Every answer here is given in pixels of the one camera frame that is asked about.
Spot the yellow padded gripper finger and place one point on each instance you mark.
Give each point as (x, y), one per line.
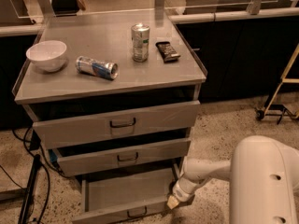
(172, 202)

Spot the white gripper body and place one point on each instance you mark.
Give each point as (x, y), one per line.
(181, 192)

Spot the grey bottom drawer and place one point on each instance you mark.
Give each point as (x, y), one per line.
(127, 193)

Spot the grey drawer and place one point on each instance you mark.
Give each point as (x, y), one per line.
(126, 156)
(127, 193)
(107, 126)

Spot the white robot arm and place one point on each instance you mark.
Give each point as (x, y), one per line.
(263, 174)

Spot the grey middle drawer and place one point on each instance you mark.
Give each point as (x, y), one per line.
(126, 156)

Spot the grey metal drawer cabinet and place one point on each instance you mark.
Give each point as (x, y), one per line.
(107, 38)

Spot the grey top drawer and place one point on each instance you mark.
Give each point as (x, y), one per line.
(107, 126)

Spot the dark chocolate bar wrapper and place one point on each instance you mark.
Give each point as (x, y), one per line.
(167, 52)

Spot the blue silver lying can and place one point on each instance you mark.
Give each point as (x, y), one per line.
(90, 66)

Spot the black stand leg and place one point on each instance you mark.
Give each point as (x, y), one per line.
(28, 194)

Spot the silver green upright can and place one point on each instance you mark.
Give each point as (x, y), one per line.
(140, 38)

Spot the white ceramic bowl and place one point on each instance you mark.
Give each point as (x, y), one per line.
(48, 56)

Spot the yellow wheeled cart frame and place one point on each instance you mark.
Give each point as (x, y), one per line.
(270, 108)

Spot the white horizontal rail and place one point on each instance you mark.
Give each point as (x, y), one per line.
(234, 15)

